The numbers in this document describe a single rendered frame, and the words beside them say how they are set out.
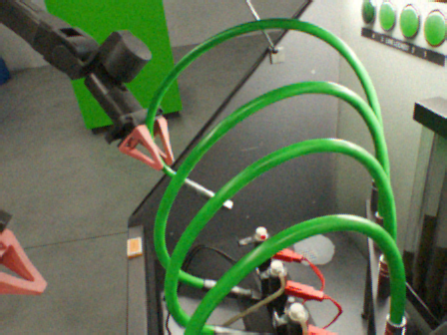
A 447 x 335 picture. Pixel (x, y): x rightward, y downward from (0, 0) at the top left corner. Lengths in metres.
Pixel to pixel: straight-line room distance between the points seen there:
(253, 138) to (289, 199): 0.21
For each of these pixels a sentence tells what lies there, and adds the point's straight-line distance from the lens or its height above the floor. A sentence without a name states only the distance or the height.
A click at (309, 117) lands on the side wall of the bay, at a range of 0.94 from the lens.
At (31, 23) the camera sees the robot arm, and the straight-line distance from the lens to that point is 0.78.
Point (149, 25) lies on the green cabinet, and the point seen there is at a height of 0.92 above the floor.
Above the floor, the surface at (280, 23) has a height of 1.42.
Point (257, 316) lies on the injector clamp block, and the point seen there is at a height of 0.98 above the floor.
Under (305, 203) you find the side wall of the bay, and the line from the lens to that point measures 1.06.
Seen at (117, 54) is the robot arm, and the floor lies 1.38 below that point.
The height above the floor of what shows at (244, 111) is 1.36.
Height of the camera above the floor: 1.53
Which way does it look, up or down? 30 degrees down
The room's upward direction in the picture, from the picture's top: 8 degrees counter-clockwise
